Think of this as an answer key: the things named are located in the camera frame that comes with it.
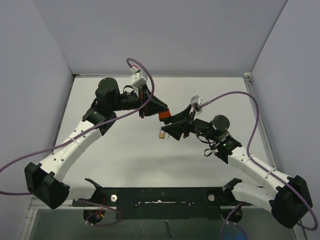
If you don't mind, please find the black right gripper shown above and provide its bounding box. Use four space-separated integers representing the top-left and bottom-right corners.
162 104 220 142

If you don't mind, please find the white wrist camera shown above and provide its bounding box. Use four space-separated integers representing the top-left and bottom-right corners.
130 65 148 90
190 95 202 114

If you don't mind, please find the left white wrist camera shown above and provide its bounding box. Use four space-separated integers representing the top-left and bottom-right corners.
130 65 148 90

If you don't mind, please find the aluminium table frame rail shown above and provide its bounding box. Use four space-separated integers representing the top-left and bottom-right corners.
243 72 308 240

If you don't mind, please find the long shackle brass padlock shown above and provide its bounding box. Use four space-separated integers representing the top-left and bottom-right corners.
158 127 166 139

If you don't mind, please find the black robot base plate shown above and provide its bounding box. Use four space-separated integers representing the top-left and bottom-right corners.
72 187 239 220

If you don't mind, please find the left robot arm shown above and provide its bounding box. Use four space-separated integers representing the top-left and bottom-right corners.
24 77 168 209

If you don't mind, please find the orange black padlock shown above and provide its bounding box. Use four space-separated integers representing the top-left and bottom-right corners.
158 109 172 124

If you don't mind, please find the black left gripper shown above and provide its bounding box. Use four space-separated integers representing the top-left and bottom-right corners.
110 84 168 119

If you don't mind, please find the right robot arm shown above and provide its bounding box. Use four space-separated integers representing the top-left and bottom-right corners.
158 105 313 229

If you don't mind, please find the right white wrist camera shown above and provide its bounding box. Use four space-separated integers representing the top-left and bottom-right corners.
190 95 202 114

